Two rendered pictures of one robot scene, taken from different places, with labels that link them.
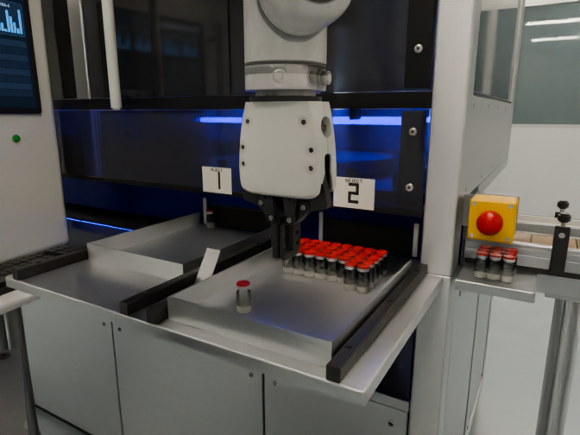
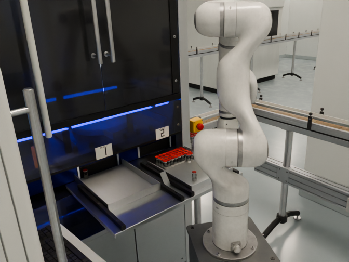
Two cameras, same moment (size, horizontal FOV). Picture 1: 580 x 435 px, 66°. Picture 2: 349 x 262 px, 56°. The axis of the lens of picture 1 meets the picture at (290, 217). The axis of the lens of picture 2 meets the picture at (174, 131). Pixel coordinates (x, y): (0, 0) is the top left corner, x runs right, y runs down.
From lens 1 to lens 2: 1.45 m
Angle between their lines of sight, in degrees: 65
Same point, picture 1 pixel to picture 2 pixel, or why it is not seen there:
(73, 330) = not seen: outside the picture
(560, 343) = not seen: hidden behind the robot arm
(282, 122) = (234, 121)
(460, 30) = (186, 74)
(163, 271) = (151, 190)
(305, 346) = not seen: hidden behind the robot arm
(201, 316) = (202, 184)
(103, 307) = (173, 205)
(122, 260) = (130, 199)
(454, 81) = (186, 89)
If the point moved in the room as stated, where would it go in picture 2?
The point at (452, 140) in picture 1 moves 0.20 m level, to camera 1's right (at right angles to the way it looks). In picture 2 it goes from (187, 106) to (198, 96)
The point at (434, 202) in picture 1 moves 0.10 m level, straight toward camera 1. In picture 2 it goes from (184, 126) to (199, 130)
